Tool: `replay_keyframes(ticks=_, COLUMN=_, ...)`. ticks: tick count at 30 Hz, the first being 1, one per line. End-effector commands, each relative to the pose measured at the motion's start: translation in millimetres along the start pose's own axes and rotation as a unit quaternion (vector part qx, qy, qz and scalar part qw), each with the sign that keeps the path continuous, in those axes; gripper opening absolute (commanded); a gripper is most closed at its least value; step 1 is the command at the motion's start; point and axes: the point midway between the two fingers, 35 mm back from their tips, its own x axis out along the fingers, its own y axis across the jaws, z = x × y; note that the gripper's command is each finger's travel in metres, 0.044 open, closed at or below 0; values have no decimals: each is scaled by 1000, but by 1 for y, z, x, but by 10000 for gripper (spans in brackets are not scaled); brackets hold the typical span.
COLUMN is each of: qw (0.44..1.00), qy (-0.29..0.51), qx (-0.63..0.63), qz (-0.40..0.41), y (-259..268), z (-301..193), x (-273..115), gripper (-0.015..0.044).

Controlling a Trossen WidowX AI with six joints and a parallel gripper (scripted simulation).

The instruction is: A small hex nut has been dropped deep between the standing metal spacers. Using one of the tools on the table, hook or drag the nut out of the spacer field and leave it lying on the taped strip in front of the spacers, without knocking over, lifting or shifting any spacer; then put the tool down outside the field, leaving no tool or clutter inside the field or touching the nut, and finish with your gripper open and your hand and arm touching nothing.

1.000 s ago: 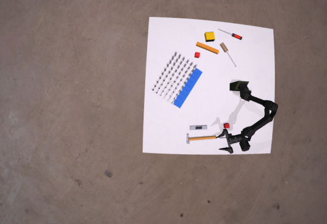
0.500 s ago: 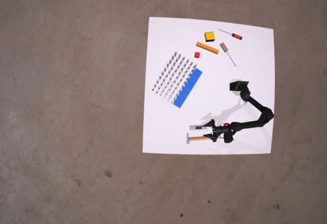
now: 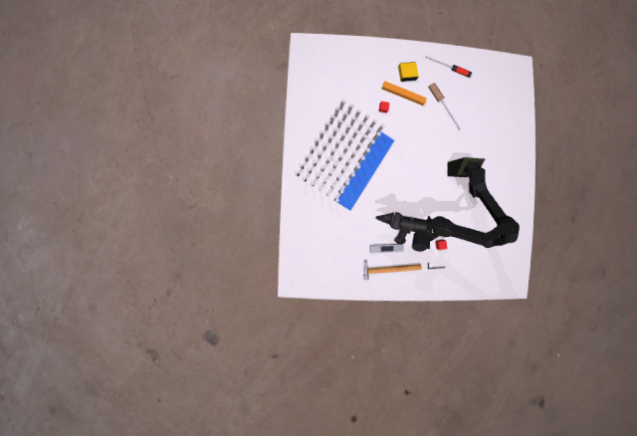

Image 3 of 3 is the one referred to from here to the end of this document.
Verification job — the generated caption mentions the red-handled metal hook tool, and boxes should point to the red-handled metal hook tool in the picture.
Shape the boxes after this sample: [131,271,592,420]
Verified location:
[426,56,472,78]

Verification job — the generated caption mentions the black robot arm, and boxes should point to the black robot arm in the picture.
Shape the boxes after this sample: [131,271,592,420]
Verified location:
[394,161,520,252]

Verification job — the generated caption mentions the wooden-handled metal hook tool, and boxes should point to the wooden-handled metal hook tool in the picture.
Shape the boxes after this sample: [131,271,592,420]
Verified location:
[428,83,457,123]

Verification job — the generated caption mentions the blue taped strip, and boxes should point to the blue taped strip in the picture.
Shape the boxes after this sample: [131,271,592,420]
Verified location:
[337,131,394,211]

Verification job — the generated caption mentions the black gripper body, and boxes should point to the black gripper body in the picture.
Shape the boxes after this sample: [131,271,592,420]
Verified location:
[392,212,416,232]

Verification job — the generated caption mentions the orange rectangular bar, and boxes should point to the orange rectangular bar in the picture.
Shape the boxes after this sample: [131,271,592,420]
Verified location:
[381,81,427,106]

